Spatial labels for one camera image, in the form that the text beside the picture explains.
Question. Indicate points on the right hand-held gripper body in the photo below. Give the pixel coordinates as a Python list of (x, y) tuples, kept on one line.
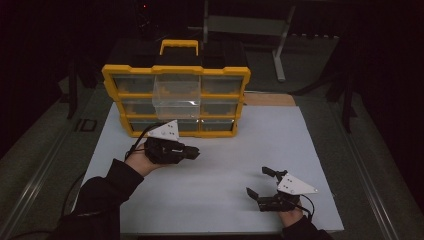
[(295, 186)]

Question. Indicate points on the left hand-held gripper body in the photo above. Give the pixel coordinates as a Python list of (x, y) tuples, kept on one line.
[(165, 131)]

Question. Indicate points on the clear plastic drawer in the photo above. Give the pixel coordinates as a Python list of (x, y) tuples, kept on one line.
[(176, 100)]

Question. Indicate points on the yellow black drawer organizer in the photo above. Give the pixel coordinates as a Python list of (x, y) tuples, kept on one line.
[(220, 71)]

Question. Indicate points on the person's right hand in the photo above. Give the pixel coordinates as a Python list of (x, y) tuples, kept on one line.
[(290, 216)]

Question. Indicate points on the person's left hand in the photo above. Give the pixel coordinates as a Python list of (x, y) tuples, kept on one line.
[(140, 161)]

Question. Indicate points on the white table mat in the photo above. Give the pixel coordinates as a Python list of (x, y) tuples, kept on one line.
[(216, 160)]

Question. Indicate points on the wooden board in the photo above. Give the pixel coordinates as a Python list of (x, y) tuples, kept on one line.
[(270, 99)]

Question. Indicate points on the dark metal stand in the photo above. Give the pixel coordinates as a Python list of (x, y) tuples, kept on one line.
[(346, 100), (72, 90)]

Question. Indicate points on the grey metal stand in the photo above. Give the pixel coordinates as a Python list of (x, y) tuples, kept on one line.
[(246, 26)]

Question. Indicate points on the grey metal rail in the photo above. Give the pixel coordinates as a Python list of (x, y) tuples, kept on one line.
[(36, 186), (370, 180)]

